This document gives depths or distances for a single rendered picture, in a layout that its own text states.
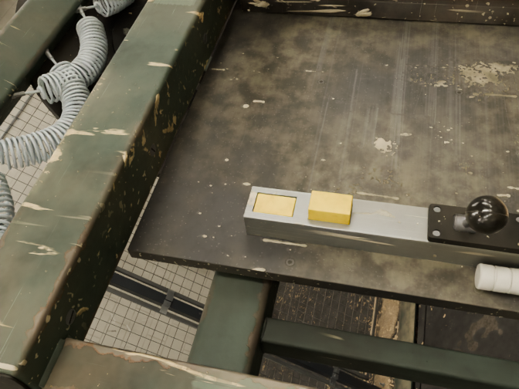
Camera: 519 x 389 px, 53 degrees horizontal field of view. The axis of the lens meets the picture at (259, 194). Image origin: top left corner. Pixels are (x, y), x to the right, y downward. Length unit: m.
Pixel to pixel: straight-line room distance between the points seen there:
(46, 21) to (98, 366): 0.96
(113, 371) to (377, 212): 0.35
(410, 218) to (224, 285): 0.25
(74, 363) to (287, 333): 0.25
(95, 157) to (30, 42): 0.68
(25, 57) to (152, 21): 0.48
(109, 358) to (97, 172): 0.22
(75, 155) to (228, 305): 0.27
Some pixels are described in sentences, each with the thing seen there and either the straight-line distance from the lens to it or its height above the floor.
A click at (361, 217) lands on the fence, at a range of 0.64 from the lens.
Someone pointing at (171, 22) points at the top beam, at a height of 1.87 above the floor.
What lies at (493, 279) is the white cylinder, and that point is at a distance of 0.64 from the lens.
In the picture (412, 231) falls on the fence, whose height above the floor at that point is 1.52.
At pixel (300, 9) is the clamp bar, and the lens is 1.01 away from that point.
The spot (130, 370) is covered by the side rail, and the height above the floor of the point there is 1.75.
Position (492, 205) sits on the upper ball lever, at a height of 1.54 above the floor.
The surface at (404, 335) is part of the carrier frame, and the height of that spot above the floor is 0.79.
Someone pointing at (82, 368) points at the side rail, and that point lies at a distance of 0.59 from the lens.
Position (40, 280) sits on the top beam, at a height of 1.86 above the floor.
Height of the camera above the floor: 1.86
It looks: 16 degrees down
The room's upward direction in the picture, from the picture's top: 62 degrees counter-clockwise
